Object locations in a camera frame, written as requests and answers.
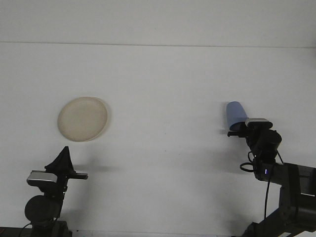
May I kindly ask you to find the pale blue cup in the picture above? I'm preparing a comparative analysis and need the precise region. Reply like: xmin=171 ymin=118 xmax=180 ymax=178
xmin=224 ymin=101 xmax=249 ymax=132

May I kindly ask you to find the pale round plate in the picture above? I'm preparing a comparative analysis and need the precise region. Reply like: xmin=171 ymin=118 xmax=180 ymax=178
xmin=57 ymin=96 xmax=111 ymax=143

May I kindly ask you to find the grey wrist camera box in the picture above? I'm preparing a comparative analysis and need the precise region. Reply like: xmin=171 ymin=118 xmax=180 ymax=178
xmin=244 ymin=118 xmax=274 ymax=129
xmin=26 ymin=170 xmax=58 ymax=187

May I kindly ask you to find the looped black arm cable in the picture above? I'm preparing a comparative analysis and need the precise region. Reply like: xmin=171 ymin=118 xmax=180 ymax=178
xmin=239 ymin=151 xmax=255 ymax=173

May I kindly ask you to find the long black arm cable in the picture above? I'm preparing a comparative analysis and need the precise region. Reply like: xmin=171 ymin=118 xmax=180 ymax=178
xmin=263 ymin=150 xmax=284 ymax=222
xmin=19 ymin=222 xmax=34 ymax=237

